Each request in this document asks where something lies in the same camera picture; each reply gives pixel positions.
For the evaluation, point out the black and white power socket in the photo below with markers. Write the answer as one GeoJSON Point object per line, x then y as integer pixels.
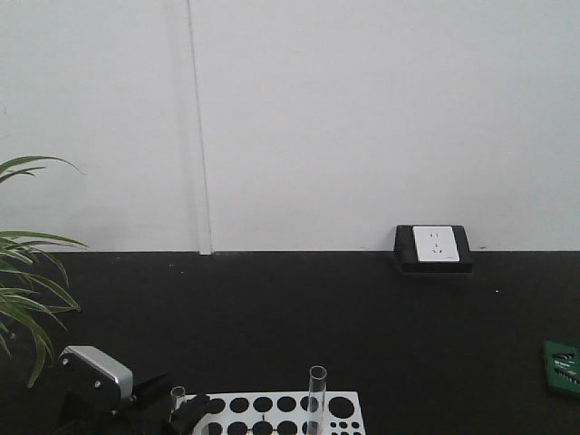
{"type": "Point", "coordinates": [432, 249]}

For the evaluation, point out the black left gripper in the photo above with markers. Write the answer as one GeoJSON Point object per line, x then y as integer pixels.
{"type": "Point", "coordinates": [90, 409]}

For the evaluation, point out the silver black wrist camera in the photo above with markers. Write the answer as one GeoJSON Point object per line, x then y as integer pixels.
{"type": "Point", "coordinates": [95, 377]}

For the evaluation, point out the short glass test tube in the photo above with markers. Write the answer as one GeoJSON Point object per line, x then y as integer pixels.
{"type": "Point", "coordinates": [178, 396]}

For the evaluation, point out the green leafy potted plant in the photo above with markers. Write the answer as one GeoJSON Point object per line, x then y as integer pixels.
{"type": "Point", "coordinates": [24, 294]}

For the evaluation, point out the tall glass test tube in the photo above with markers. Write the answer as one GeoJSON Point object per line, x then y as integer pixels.
{"type": "Point", "coordinates": [316, 400]}

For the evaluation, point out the green tool case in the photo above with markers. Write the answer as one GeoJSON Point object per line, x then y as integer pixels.
{"type": "Point", "coordinates": [561, 362]}

